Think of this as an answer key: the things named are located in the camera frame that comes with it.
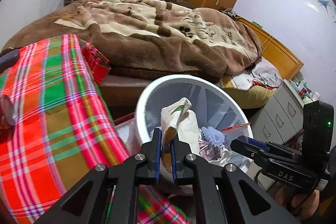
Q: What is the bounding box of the person's right hand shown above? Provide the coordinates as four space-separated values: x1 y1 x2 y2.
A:
276 182 320 220

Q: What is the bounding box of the yellow pillow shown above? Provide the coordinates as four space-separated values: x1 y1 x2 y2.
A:
219 74 279 109

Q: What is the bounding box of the crumpled pink wrapper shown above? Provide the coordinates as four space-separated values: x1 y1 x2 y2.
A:
198 139 232 162

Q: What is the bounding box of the pale blue fluffy cloth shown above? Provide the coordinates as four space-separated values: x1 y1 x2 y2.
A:
201 126 226 147

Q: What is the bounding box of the brown cream blanket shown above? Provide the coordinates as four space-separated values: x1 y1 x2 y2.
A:
1 0 263 83

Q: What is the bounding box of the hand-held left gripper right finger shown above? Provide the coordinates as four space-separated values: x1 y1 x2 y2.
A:
169 133 300 224

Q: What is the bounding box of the red-edged clear plastic bag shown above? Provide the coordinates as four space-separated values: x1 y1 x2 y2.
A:
222 122 251 136

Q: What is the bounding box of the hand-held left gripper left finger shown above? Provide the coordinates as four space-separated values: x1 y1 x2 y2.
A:
34 127 162 224

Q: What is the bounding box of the plaid tablecloth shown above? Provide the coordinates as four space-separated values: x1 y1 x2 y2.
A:
0 34 192 224

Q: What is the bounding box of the wooden headboard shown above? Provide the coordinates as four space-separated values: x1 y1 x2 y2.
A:
238 17 304 80

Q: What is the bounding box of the white patterned cloth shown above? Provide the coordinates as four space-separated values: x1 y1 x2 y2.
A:
236 60 283 89

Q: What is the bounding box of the white trash bin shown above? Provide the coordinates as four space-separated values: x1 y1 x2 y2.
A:
133 74 254 196

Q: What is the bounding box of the grey drawer cabinet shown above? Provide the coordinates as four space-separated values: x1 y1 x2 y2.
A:
251 80 306 151

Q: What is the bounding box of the white green packet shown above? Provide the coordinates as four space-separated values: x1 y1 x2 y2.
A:
161 97 199 177

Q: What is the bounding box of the blue wall sticker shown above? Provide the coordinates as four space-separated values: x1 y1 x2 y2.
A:
316 0 333 13

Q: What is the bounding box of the brown bed base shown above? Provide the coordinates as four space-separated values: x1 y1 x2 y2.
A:
100 74 158 109

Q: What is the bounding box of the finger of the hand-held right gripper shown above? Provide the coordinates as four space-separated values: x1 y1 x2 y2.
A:
230 139 265 161
238 135 271 151

